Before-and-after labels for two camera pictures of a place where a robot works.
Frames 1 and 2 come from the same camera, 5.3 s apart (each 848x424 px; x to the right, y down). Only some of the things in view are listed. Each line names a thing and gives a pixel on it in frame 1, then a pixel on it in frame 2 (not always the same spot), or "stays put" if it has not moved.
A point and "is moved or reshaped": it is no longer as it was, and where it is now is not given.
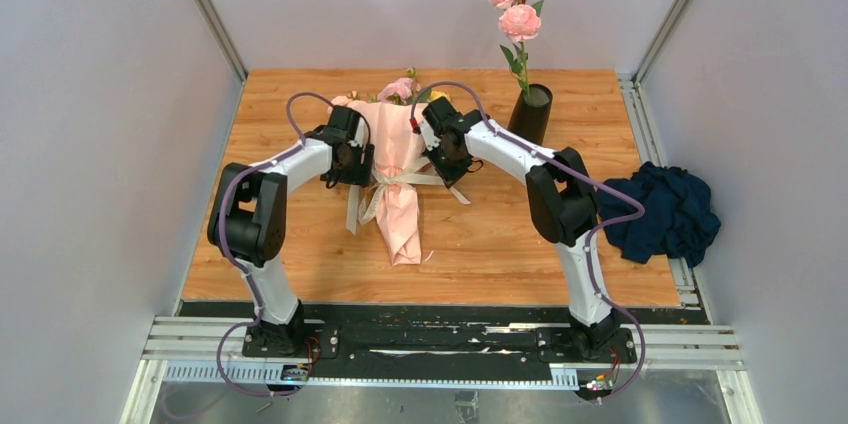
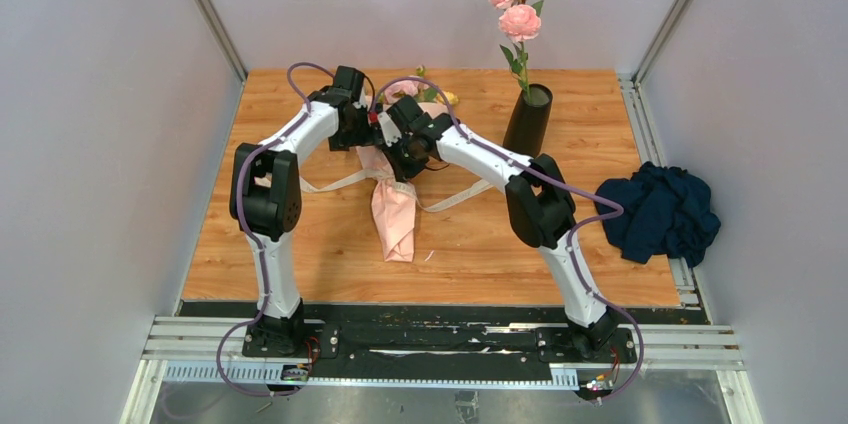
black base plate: x=423 y=341 stays put
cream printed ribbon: x=417 y=171 is moved or reshaped
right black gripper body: x=449 y=166 -> x=405 y=157
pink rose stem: x=519 y=20 stays put
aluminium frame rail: x=209 y=348 stays put
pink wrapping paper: x=395 y=123 is moved or reshaped
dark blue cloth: x=678 y=220 stays put
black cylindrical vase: x=531 y=120 stays put
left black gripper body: x=359 y=168 -> x=361 y=134
